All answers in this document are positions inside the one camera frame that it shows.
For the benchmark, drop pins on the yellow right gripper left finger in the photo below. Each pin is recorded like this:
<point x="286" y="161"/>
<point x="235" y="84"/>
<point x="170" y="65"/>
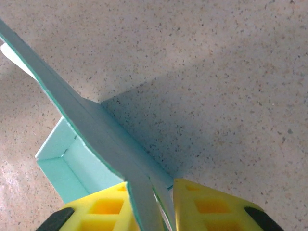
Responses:
<point x="103" y="207"/>

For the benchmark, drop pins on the light teal paper box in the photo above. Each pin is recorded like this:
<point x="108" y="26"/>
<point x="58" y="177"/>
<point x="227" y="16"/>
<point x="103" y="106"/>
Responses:
<point x="96" y="125"/>

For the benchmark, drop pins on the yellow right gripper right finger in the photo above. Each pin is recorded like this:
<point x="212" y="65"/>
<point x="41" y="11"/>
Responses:
<point x="211" y="207"/>

